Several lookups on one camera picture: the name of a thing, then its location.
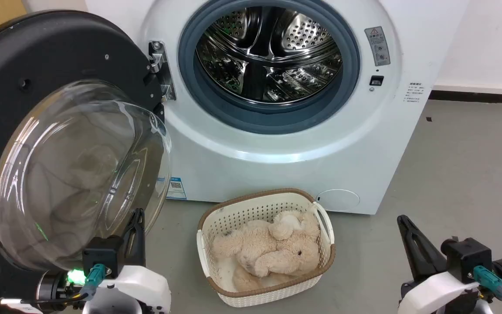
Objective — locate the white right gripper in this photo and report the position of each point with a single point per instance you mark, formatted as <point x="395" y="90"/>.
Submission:
<point x="438" y="292"/>

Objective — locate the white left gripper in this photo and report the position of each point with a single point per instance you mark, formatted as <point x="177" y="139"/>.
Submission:
<point x="142" y="288"/>

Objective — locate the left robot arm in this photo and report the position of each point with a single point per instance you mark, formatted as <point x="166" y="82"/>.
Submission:
<point x="52" y="285"/>

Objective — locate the white front-load washing machine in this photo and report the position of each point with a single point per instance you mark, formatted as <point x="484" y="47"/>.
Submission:
<point x="277" y="174"/>

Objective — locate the black door latch slot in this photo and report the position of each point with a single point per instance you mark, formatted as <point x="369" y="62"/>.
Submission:
<point x="376" y="80"/>

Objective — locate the metal door hinge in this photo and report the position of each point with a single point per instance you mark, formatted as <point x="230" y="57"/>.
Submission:
<point x="164" y="69"/>

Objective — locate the black round glass washer door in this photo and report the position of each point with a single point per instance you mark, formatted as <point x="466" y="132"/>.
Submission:
<point x="37" y="52"/>

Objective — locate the blue QR label sticker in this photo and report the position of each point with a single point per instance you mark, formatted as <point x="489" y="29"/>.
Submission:
<point x="176" y="188"/>

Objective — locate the round white filter cover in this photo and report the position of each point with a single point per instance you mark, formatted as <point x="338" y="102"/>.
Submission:
<point x="338" y="200"/>

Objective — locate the cream plastic laundry basket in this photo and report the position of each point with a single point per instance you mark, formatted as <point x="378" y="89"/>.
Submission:
<point x="251" y="209"/>

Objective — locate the beige plush toy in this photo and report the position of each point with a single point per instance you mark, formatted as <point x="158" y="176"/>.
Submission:
<point x="277" y="255"/>

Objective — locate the small text sticker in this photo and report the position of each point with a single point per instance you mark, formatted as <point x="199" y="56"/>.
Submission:
<point x="414" y="93"/>

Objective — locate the grey warning label sticker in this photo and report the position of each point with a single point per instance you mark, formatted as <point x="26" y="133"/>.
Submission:
<point x="378" y="46"/>

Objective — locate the steel washer drum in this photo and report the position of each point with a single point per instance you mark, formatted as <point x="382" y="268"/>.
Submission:
<point x="268" y="56"/>

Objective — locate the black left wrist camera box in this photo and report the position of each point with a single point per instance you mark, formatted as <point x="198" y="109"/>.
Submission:
<point x="102" y="255"/>

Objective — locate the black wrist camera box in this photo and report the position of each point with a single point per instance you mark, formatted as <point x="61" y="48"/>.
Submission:
<point x="102" y="255"/>
<point x="466" y="259"/>

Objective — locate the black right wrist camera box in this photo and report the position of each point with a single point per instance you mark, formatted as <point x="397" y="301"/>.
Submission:
<point x="466" y="259"/>

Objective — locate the black wall baseboard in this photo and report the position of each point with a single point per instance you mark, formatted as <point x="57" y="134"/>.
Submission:
<point x="482" y="97"/>

